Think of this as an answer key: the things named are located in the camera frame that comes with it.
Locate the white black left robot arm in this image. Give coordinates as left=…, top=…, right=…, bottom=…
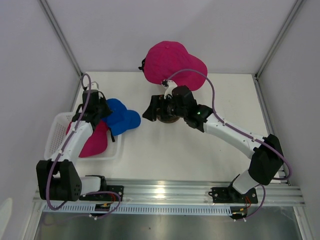
left=36, top=89, right=112, bottom=202

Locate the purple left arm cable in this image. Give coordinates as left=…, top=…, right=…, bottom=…
left=46, top=72, right=122, bottom=221

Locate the left aluminium corner profile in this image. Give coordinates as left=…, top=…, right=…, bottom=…
left=37, top=0, right=83, bottom=77

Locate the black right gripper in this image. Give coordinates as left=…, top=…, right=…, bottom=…
left=142, top=94, right=187, bottom=122

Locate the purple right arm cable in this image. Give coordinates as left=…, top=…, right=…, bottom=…
left=161, top=69, right=294, bottom=181

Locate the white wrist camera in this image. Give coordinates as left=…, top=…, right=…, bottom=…
left=87, top=81, right=100, bottom=91
left=161, top=79, right=178, bottom=99

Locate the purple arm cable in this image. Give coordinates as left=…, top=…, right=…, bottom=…
left=46, top=72, right=122, bottom=221
left=161, top=69, right=294, bottom=181

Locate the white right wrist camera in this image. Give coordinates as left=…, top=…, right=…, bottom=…
left=161, top=79, right=178, bottom=99

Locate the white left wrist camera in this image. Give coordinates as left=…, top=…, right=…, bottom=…
left=87, top=81, right=100, bottom=91

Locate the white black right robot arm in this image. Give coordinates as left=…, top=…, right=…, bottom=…
left=142, top=86, right=284, bottom=202

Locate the white slotted cable duct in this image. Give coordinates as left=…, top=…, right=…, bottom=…
left=58, top=203, right=232, bottom=216

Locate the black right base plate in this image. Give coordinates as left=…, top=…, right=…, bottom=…
left=208, top=186, right=258, bottom=204

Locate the dark brown round stand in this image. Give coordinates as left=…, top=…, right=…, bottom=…
left=156, top=115, right=180, bottom=124

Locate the right aluminium corner profile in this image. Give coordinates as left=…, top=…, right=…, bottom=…
left=253, top=0, right=306, bottom=80

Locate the pink cap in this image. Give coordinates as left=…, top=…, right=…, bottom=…
left=61, top=120, right=109, bottom=161
left=138, top=41, right=208, bottom=91

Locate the aluminium corner profile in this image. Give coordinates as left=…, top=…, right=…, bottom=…
left=253, top=0, right=306, bottom=80
left=37, top=0, right=83, bottom=77

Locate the white plastic basket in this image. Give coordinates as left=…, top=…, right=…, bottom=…
left=44, top=112, right=122, bottom=162

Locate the aluminium mounting rail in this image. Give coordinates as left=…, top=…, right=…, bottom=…
left=32, top=176, right=306, bottom=207

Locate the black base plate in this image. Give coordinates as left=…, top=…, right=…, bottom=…
left=98, top=185, right=125, bottom=202
left=208, top=186, right=258, bottom=204

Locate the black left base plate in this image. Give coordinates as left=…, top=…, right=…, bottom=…
left=98, top=185, right=125, bottom=202

